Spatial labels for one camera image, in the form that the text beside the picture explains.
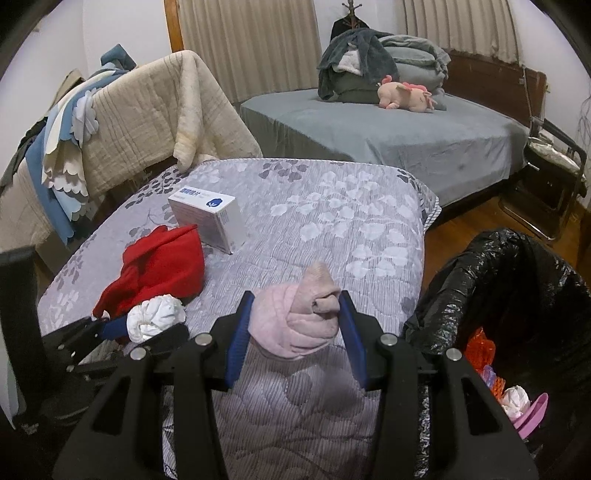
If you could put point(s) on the wooden coat rack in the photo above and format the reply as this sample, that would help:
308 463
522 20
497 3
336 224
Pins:
352 9

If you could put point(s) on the pink plastic piece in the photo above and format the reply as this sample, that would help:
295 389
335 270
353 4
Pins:
533 415

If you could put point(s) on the pink plush toy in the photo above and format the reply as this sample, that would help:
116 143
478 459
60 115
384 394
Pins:
406 94

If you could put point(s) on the pink cloth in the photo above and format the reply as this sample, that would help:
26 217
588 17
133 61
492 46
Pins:
286 323

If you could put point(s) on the grey pillow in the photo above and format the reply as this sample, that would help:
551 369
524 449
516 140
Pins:
418 74

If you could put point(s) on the white cardboard box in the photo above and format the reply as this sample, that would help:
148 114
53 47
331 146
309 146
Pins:
203 217

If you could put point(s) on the wide beige curtain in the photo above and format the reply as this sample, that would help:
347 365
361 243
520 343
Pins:
249 46

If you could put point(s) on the black folding chair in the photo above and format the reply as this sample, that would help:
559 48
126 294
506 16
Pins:
556 187

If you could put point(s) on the light blue scalloped cloth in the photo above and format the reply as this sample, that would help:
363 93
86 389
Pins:
85 120

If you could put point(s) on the orange foam net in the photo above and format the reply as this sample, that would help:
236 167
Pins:
478 353

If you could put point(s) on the tan fabric sheet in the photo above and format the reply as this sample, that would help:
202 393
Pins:
71 85

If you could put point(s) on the blue and white clothes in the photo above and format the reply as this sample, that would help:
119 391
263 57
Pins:
39 166
64 175

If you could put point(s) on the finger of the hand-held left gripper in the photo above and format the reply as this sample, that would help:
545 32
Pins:
113 327
168 344

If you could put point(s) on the white chair cushion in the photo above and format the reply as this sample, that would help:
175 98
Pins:
551 154

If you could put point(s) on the blue plastic wrapper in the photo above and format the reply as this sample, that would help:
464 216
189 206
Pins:
490 374

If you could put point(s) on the wooden bed with grey sheet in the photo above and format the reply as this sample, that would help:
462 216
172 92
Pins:
392 138

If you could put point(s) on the dark green pillow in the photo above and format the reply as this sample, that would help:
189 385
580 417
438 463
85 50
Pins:
355 91

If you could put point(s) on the white tissue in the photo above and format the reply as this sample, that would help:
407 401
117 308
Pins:
154 316
515 399

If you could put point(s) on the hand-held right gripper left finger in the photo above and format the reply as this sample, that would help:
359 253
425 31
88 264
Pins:
240 341

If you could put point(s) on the black-lined trash bin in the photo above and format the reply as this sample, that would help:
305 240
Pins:
508 277

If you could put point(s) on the dark grey clothes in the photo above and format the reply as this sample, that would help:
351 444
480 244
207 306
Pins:
23 143

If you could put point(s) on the grey floral quilted cover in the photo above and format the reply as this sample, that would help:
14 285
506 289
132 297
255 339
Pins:
323 217

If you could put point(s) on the blue grey cloth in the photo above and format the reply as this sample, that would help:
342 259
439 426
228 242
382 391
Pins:
117 57

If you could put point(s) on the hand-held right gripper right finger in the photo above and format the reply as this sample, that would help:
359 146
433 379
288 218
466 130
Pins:
355 341

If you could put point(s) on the red cloth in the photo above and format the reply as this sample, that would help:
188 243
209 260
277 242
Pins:
161 267

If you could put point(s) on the folded grey duvet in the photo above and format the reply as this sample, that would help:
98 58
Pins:
415 53

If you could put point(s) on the dark grey fleece blanket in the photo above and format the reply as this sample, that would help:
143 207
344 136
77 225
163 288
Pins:
355 50

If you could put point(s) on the beige quilt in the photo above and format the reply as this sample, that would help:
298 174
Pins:
138 120

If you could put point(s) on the wooden window frame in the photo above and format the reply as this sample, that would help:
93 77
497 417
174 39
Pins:
173 27

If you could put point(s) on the narrow beige curtain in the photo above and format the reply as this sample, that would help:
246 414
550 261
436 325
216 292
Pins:
461 27

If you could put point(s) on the black coat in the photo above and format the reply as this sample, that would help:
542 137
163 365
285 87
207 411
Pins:
338 27

